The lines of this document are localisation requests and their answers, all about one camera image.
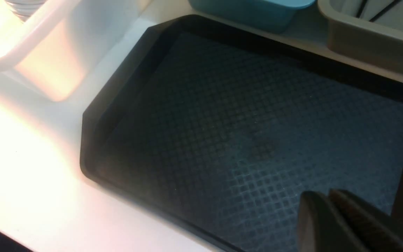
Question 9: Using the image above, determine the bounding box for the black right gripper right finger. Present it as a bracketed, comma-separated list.
[329, 189, 403, 252]

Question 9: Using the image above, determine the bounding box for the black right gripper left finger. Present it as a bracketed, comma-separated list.
[298, 190, 370, 252]

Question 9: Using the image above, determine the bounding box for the black chopstick gold band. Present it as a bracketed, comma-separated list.
[369, 0, 402, 22]
[355, 0, 368, 19]

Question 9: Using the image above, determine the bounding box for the black plastic serving tray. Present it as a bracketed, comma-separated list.
[80, 15, 403, 252]

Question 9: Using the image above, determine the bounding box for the brown plastic bin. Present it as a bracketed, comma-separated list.
[317, 0, 403, 75]

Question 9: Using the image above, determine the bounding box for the teal plastic bin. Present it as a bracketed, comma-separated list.
[189, 0, 315, 34]

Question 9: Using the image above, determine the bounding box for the large white plastic tub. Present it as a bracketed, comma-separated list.
[0, 0, 150, 102]

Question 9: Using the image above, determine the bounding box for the stack of small white bowls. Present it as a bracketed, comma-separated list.
[5, 0, 47, 21]

